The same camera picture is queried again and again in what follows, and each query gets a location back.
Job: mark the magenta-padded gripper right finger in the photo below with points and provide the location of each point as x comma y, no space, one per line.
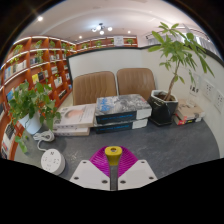
138,173

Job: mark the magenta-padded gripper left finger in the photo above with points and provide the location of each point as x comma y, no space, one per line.
88,175

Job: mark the small yellow charger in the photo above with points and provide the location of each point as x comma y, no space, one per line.
113,154

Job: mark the thin white book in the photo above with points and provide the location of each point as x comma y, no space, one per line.
71,131

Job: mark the thick dark blue book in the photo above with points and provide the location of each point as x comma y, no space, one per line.
116,127

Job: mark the white book with pink cover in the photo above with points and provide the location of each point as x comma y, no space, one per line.
76,115

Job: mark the tall plant in black pot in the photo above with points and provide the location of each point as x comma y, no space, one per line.
162,108

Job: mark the thick dark grey-covered book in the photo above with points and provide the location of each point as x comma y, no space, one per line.
121,104

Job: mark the stack of red-edged books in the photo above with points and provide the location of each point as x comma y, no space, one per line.
190,113

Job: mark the tan leather chair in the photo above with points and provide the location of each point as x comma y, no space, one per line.
95,86
136,81

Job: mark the pothos plant in white pot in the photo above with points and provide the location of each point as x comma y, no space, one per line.
30,101

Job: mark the clear acrylic sign stand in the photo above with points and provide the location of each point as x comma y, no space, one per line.
194,88

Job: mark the orange wooden bookshelf unit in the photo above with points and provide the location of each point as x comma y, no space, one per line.
43,63

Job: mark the multi-bulb ceiling lamp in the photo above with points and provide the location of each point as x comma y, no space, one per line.
101,29

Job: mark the recessed ceiling spotlights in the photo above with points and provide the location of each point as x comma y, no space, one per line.
40,18

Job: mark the white wall outlet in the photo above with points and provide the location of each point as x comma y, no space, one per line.
209,90
219,101

